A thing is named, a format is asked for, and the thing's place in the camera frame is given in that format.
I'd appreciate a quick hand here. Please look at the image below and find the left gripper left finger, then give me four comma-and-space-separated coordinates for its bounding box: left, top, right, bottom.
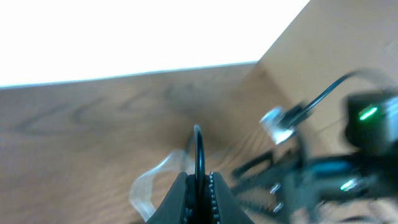
146, 172, 196, 224

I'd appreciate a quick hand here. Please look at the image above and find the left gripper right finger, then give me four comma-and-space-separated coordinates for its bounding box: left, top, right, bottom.
208, 172, 254, 224

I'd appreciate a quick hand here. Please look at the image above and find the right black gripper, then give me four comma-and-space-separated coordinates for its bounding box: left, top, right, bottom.
233, 149, 342, 218

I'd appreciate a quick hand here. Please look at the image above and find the white usb cable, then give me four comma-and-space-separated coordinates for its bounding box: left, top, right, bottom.
129, 149, 195, 222

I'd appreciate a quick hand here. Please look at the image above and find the black usb cable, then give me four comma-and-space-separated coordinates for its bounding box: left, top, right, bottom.
186, 124, 206, 200

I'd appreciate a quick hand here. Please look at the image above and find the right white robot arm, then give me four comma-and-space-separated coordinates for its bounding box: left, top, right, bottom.
231, 91, 397, 223

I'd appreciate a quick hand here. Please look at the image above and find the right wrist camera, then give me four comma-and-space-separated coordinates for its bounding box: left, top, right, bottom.
259, 106, 295, 145

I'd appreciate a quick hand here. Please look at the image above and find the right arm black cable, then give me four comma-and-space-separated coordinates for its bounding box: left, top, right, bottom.
285, 70, 386, 128

